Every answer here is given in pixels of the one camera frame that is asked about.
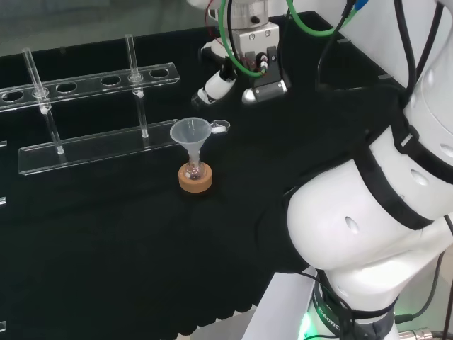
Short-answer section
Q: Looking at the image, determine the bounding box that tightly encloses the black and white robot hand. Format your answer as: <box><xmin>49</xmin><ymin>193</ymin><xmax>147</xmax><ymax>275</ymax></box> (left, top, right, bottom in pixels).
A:
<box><xmin>190</xmin><ymin>21</ymin><xmax>293</xmax><ymax>107</ymax></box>

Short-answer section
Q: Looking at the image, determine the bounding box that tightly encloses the black bench cloth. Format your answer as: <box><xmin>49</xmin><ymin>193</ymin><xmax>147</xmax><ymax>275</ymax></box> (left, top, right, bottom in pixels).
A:
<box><xmin>0</xmin><ymin>10</ymin><xmax>406</xmax><ymax>340</ymax></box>

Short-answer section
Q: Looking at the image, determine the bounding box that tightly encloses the clear plastic funnel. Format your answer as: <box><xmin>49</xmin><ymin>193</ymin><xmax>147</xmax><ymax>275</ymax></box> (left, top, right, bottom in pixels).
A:
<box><xmin>169</xmin><ymin>117</ymin><xmax>214</xmax><ymax>170</ymax></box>

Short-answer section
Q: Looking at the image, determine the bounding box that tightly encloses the clear acrylic funnel stand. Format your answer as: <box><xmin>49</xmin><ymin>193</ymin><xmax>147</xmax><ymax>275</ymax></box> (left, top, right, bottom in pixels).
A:
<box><xmin>0</xmin><ymin>33</ymin><xmax>181</xmax><ymax>177</ymax></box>

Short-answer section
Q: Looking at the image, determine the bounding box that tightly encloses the black cable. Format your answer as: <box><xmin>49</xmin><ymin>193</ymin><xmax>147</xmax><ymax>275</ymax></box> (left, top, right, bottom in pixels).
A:
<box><xmin>315</xmin><ymin>0</ymin><xmax>359</xmax><ymax>91</ymax></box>
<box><xmin>395</xmin><ymin>0</ymin><xmax>445</xmax><ymax>98</ymax></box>

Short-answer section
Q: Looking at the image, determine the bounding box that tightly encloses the small round-bottom glass flask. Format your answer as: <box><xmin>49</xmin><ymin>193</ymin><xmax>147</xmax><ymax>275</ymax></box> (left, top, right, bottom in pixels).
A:
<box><xmin>183</xmin><ymin>155</ymin><xmax>207</xmax><ymax>181</ymax></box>

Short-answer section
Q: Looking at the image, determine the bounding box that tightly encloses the cork ring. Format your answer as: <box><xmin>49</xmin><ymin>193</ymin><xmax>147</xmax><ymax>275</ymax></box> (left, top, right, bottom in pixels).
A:
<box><xmin>178</xmin><ymin>162</ymin><xmax>214</xmax><ymax>194</ymax></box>

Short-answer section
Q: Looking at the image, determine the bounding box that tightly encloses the green cable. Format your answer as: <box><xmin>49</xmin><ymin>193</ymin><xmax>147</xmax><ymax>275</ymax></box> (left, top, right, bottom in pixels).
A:
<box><xmin>218</xmin><ymin>0</ymin><xmax>265</xmax><ymax>79</ymax></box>
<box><xmin>285</xmin><ymin>0</ymin><xmax>356</xmax><ymax>38</ymax></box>

